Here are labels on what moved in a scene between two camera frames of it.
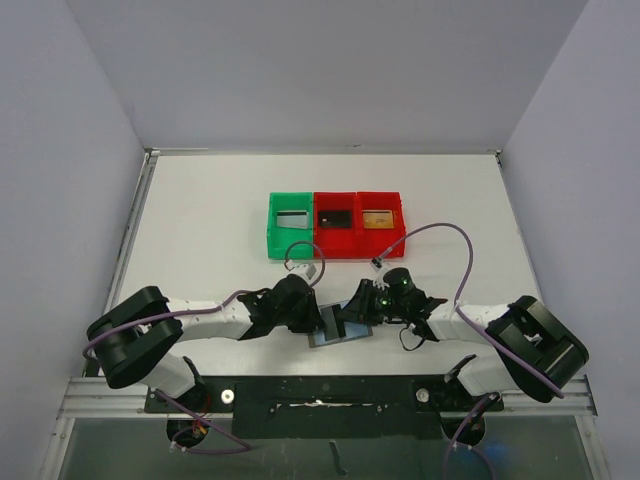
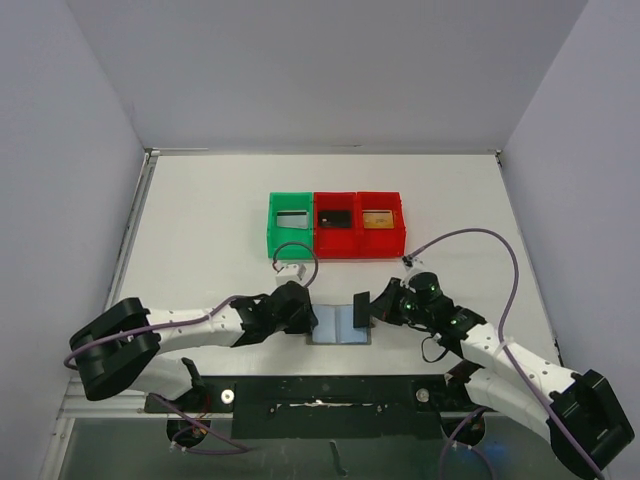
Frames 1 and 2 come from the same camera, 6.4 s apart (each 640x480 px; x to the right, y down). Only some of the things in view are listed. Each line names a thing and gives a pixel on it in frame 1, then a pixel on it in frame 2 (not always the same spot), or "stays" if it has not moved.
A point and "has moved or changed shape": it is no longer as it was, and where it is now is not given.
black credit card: (335, 219) stays
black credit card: (331, 330) has moved or changed shape
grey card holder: (353, 331) stays
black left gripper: (312, 321) stays
